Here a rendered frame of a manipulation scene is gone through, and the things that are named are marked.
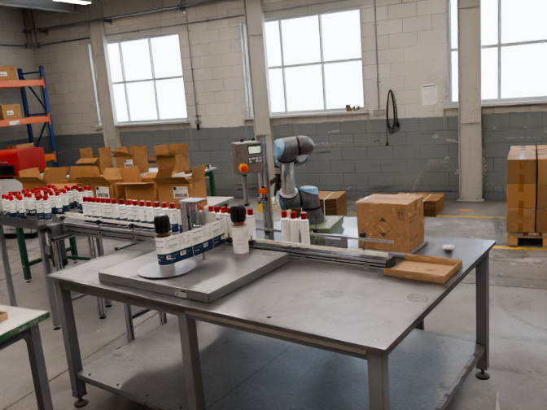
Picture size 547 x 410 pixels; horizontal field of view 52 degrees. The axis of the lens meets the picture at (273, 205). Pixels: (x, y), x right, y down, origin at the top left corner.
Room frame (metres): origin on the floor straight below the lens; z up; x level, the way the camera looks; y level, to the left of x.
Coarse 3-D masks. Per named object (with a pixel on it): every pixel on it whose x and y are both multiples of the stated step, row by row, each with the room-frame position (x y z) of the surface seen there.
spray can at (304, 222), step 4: (304, 212) 3.05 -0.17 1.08; (300, 216) 3.05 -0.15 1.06; (304, 216) 3.04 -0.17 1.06; (300, 220) 3.04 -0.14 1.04; (304, 220) 3.03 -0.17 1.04; (308, 220) 3.04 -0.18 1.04; (300, 224) 3.04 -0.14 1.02; (304, 224) 3.03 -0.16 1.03; (308, 224) 3.04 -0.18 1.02; (300, 228) 3.04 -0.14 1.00; (304, 228) 3.03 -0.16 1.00; (308, 228) 3.04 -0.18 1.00; (300, 232) 3.04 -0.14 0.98; (304, 232) 3.03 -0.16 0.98; (308, 232) 3.04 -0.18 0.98; (300, 236) 3.05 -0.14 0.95; (304, 236) 3.03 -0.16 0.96; (308, 236) 3.03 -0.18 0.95; (304, 240) 3.03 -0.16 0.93; (308, 240) 3.03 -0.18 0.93; (304, 248) 3.03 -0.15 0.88; (308, 248) 3.03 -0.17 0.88
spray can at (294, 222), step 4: (292, 212) 3.08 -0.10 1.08; (292, 216) 3.08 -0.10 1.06; (292, 220) 3.07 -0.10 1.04; (296, 220) 3.07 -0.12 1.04; (292, 224) 3.07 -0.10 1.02; (296, 224) 3.07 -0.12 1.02; (292, 228) 3.07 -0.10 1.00; (296, 228) 3.07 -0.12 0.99; (292, 232) 3.07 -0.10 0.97; (296, 232) 3.07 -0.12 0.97; (292, 236) 3.07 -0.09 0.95; (296, 236) 3.07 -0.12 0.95; (292, 240) 3.07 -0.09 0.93; (296, 240) 3.07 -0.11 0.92
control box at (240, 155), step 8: (232, 144) 3.36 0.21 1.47; (240, 144) 3.31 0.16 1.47; (248, 144) 3.32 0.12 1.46; (232, 152) 3.38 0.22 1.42; (240, 152) 3.30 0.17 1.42; (240, 160) 3.30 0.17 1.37; (240, 168) 3.30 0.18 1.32; (248, 168) 3.32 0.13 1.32; (256, 168) 3.33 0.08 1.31; (264, 168) 3.35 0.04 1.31
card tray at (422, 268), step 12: (408, 264) 2.76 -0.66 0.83; (420, 264) 2.74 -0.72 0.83; (432, 264) 2.73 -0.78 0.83; (444, 264) 2.71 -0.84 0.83; (456, 264) 2.59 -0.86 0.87; (396, 276) 2.59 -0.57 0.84; (408, 276) 2.56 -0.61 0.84; (420, 276) 2.52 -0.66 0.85; (432, 276) 2.49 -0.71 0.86; (444, 276) 2.46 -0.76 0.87
